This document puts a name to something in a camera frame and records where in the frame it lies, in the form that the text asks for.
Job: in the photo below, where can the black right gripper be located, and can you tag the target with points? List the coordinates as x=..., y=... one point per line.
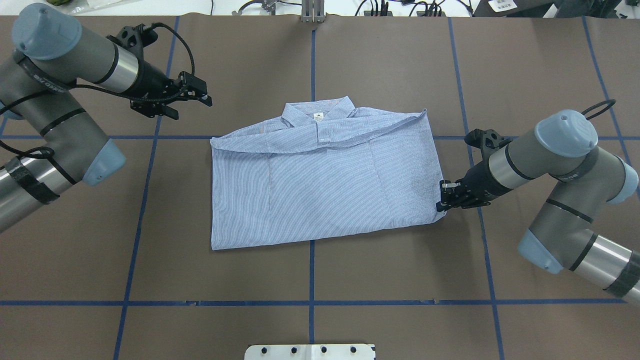
x=478, y=179

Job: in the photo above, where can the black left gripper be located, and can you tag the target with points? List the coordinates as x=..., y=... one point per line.
x=151, y=80

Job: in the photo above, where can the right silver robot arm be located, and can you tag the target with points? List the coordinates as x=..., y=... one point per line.
x=564, y=146

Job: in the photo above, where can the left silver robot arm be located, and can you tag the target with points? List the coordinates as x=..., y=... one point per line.
x=54, y=54

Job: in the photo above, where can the aluminium frame post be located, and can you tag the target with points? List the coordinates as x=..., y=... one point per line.
x=313, y=11

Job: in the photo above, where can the blue striped dress shirt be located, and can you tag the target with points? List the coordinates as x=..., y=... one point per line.
x=321, y=170

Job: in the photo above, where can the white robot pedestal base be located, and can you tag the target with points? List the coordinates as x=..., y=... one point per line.
x=327, y=351

